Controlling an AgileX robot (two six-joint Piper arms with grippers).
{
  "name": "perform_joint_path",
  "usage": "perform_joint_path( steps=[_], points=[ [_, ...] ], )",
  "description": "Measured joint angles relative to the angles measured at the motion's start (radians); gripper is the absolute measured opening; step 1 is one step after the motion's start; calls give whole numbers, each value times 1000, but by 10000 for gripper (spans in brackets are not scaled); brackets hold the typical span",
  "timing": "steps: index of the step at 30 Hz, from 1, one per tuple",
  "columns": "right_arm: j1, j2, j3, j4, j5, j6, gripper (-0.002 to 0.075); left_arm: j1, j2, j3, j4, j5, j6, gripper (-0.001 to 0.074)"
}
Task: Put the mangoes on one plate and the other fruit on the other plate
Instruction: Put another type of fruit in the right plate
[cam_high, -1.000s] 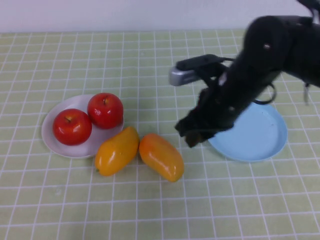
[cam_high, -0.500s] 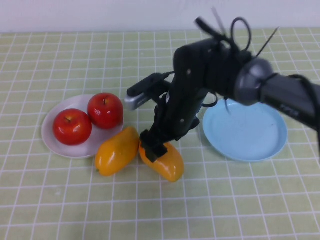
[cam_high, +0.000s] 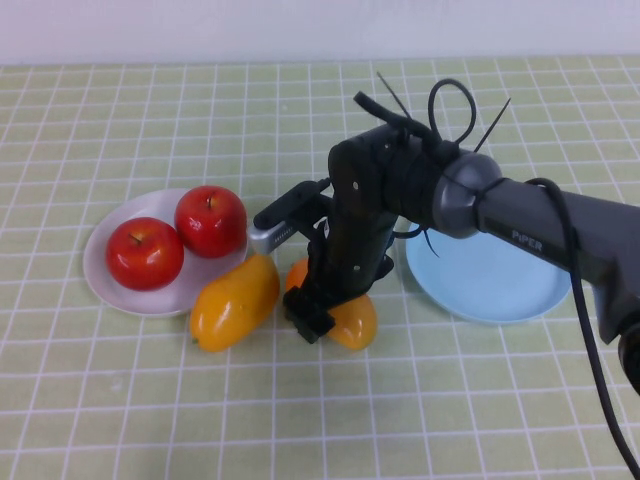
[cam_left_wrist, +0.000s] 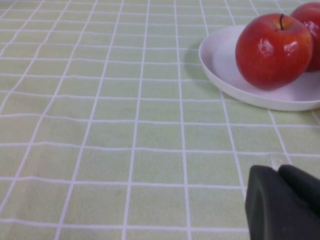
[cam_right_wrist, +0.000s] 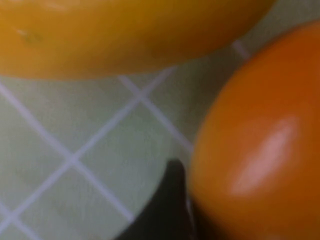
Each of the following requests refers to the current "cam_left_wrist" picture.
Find green checkered tablecloth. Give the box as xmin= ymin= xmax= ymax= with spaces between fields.
xmin=0 ymin=0 xmax=320 ymax=240

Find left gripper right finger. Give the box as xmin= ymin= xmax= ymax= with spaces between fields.
xmin=277 ymin=164 xmax=320 ymax=217

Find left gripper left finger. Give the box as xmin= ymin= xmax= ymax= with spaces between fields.
xmin=244 ymin=164 xmax=320 ymax=240

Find white round plate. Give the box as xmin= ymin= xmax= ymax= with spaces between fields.
xmin=198 ymin=24 xmax=320 ymax=112

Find red apple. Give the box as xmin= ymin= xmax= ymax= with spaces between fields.
xmin=289 ymin=2 xmax=320 ymax=73
xmin=234 ymin=13 xmax=314 ymax=91

